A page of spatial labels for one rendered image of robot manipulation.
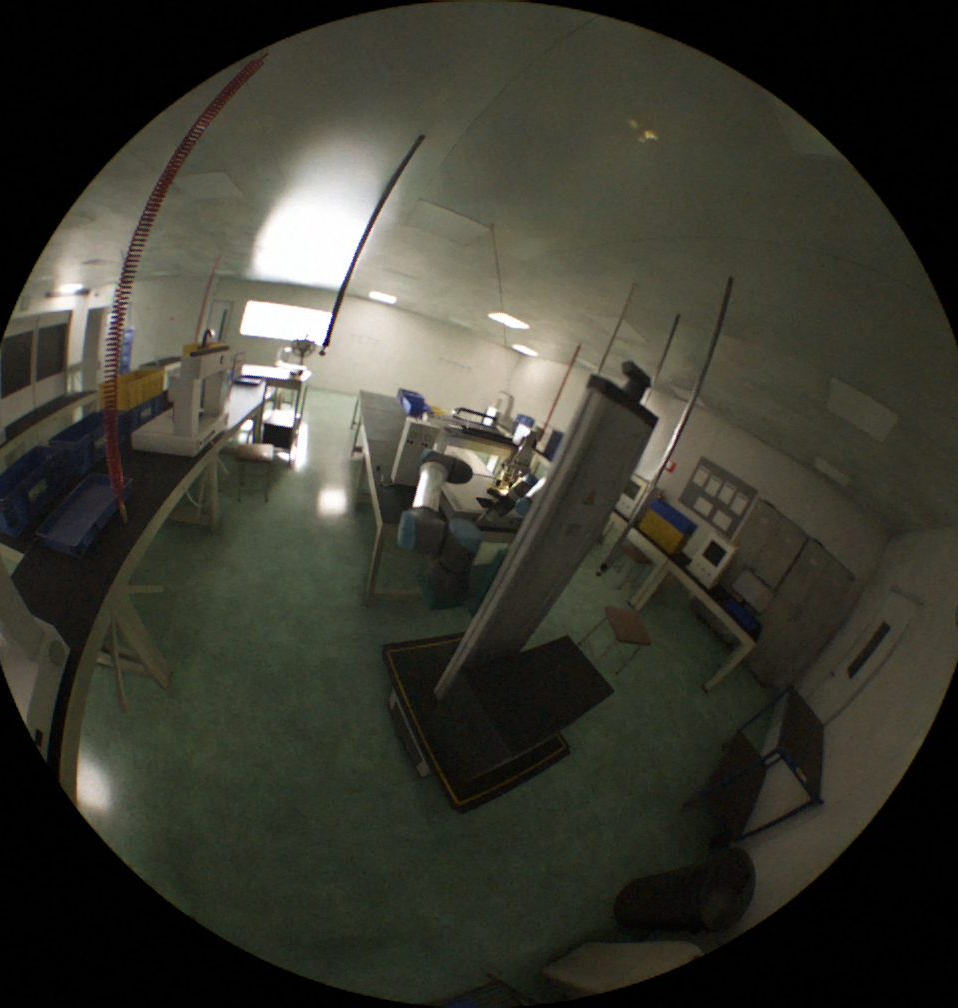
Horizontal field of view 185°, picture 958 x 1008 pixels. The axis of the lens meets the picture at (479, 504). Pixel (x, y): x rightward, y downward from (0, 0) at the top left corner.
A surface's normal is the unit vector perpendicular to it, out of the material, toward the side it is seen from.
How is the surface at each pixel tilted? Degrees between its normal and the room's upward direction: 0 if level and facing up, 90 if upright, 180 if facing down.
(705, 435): 90
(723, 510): 90
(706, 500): 90
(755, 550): 90
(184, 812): 0
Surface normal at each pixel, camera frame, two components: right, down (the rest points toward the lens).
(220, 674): 0.34, -0.85
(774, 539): -0.86, -0.11
